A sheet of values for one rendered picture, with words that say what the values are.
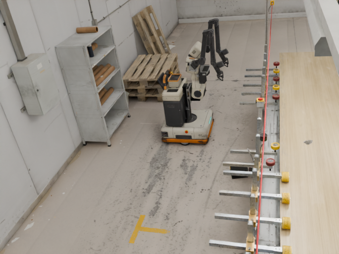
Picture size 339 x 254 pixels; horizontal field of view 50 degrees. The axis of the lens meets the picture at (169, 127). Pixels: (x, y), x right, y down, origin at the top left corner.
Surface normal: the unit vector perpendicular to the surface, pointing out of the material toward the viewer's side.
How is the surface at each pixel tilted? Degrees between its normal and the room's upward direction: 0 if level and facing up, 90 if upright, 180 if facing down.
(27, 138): 90
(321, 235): 0
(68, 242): 0
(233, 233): 0
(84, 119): 90
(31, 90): 90
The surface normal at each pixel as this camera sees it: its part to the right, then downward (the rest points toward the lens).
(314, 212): -0.12, -0.85
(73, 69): -0.25, 0.52
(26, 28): 0.96, 0.03
